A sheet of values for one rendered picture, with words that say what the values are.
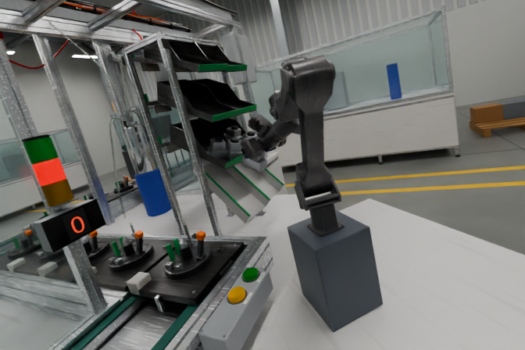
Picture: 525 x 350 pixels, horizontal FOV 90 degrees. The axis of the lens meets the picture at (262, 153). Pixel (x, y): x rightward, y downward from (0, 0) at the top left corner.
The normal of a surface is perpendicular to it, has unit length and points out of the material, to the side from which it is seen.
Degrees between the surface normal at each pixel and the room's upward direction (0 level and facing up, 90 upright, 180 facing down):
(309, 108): 128
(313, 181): 107
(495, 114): 90
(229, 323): 0
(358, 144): 90
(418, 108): 90
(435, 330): 0
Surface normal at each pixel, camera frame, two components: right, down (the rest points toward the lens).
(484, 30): -0.41, 0.27
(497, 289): -0.23, -0.96
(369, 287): 0.33, 0.10
